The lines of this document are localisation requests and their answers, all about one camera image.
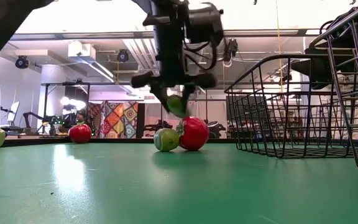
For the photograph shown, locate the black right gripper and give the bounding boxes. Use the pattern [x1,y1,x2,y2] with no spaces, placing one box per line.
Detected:
[290,37,358,90]

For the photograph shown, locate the red plastic tomato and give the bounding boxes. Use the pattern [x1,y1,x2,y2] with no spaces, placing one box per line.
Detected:
[175,116,210,152]
[68,124,93,144]

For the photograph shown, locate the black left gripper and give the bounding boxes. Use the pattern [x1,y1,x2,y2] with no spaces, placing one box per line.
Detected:
[131,29,218,118]

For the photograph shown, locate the black metal frame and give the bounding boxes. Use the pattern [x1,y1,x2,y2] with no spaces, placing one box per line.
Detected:
[40,81,91,138]

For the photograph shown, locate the black wire basket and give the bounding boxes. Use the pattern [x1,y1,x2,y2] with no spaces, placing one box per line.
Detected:
[224,54,358,159]

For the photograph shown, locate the metallic wire basket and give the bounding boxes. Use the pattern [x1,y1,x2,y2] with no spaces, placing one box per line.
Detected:
[308,0,358,170]

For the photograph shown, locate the black ceiling device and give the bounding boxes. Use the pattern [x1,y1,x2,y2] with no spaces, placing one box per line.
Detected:
[225,38,239,60]

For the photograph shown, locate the person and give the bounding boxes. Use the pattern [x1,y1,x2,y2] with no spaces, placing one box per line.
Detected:
[75,109,87,126]

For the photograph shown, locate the colourful patchwork quilt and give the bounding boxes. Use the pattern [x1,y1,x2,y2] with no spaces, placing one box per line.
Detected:
[87,101,139,139]

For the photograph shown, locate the dark grey wire basket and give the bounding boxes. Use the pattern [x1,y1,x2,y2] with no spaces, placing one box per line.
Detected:
[233,93,358,147]

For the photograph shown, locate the black ceiling spotlight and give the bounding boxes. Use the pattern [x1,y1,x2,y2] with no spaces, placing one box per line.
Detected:
[116,49,129,63]
[14,55,29,70]

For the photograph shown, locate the white ceiling unit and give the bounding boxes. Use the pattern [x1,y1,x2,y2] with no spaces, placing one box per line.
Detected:
[68,40,96,58]

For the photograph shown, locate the white monitor on stand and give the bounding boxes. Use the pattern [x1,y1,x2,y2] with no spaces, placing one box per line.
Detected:
[7,101,21,123]

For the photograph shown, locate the black round bin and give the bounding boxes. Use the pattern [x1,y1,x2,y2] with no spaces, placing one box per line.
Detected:
[206,120,227,139]

